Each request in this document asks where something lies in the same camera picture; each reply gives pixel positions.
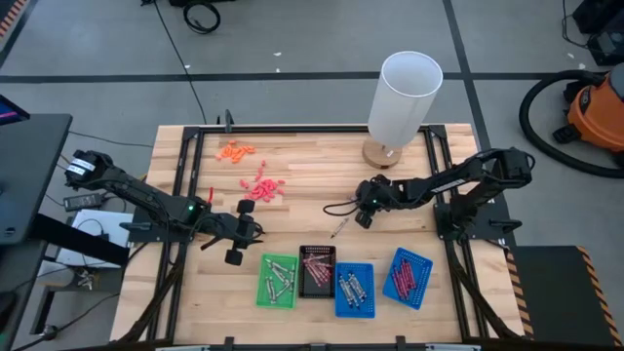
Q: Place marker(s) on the monitor with blue screen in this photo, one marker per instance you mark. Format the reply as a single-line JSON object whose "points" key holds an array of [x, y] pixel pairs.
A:
{"points": [[10, 114]]}

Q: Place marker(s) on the green plastic basket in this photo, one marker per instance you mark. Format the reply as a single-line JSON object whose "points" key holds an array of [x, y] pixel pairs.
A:
{"points": [[261, 302]]}

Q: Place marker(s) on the red crayon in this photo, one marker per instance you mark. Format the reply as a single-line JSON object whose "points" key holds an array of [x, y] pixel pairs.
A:
{"points": [[210, 195]]}

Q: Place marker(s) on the bunch of keys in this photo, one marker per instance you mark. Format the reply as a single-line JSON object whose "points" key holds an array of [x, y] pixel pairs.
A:
{"points": [[87, 281]]}

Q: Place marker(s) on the pink crayon pieces heap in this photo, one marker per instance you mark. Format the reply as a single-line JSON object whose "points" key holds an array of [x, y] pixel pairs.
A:
{"points": [[264, 190]]}

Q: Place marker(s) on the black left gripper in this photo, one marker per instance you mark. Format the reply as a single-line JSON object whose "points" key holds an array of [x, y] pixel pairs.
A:
{"points": [[239, 229]]}

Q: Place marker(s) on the white wrapper crayon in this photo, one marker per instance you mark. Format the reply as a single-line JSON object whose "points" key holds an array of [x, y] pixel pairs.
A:
{"points": [[292, 279], [278, 266], [270, 289], [279, 275], [284, 290]]}

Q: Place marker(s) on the black desk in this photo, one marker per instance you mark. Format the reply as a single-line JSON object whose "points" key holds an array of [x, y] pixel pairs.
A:
{"points": [[29, 170]]}

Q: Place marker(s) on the black equipment case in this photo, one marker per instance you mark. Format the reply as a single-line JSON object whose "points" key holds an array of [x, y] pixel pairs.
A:
{"points": [[607, 39]]}

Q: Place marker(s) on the black aluminium table frame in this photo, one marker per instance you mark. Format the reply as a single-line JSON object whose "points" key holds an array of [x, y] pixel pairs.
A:
{"points": [[292, 129]]}

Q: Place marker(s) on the blue plastic basket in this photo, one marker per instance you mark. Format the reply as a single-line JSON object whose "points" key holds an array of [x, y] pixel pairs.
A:
{"points": [[353, 313], [424, 273]]}

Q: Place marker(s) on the magenta wrapper crayon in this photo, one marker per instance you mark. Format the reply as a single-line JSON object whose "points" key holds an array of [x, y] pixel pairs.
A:
{"points": [[404, 280], [325, 278]]}

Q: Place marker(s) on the black mat with hazard stripes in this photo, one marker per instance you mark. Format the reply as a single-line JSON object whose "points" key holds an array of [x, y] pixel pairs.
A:
{"points": [[556, 292]]}

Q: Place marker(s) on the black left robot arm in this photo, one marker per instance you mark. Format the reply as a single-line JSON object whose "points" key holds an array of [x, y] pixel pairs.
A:
{"points": [[146, 197]]}

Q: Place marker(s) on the white paper sheet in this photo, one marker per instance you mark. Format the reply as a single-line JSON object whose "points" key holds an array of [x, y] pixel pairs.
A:
{"points": [[92, 224]]}

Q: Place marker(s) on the black plastic basket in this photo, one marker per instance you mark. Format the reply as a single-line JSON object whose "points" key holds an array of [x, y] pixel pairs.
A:
{"points": [[317, 294]]}

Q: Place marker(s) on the orange crayon pieces heap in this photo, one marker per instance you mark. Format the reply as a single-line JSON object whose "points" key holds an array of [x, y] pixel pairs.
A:
{"points": [[235, 153]]}

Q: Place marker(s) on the white shade wooden base lamp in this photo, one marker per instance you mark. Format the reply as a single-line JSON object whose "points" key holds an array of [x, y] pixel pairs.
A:
{"points": [[404, 107]]}

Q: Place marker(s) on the black table clamp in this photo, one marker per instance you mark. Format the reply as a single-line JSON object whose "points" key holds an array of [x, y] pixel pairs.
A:
{"points": [[228, 342], [401, 342], [228, 119]]}

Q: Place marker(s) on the black power brick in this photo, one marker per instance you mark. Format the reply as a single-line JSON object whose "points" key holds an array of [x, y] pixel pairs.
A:
{"points": [[83, 201]]}

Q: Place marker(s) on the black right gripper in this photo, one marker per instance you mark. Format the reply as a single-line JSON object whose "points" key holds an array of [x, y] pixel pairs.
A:
{"points": [[371, 197]]}

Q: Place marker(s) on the orange shop vacuum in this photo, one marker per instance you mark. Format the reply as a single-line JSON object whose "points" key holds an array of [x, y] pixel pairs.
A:
{"points": [[523, 114], [597, 117]]}

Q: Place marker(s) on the black desk crossbar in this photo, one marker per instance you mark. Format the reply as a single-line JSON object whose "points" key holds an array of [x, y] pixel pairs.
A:
{"points": [[83, 244]]}

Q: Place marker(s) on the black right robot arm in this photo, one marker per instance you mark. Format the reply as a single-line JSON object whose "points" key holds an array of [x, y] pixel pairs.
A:
{"points": [[453, 183]]}

